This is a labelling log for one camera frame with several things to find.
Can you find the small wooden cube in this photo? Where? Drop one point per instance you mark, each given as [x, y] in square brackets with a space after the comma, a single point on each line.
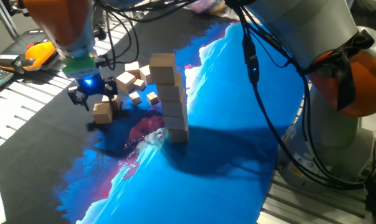
[152, 98]
[134, 98]
[139, 85]

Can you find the orange black teach pendant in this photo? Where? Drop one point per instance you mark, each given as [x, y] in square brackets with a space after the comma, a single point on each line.
[38, 53]

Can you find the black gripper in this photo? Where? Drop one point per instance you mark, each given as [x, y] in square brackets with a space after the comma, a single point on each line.
[94, 85]

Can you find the purple plastic bag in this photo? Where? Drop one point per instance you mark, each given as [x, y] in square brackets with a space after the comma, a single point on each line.
[203, 6]

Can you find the grey metal frame bar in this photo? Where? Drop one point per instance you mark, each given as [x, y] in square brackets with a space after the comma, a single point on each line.
[6, 18]

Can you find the blue landscape print mat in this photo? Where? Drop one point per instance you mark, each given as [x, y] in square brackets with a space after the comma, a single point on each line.
[206, 171]

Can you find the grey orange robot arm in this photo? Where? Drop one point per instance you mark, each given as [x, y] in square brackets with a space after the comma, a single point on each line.
[300, 31]

